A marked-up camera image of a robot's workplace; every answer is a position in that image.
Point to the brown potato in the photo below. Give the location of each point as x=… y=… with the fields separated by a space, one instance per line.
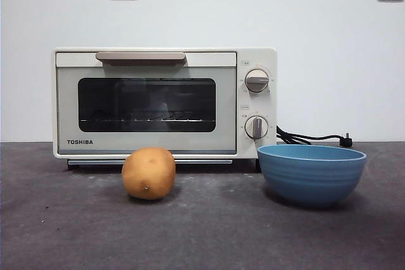
x=148 y=172

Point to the blue bowl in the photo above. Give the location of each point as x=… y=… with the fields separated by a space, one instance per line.
x=310 y=181

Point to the cream Toshiba toaster oven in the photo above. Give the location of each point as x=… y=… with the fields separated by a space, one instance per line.
x=272 y=108

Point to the beige oven knob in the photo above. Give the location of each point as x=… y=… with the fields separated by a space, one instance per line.
x=257 y=127
x=257 y=80

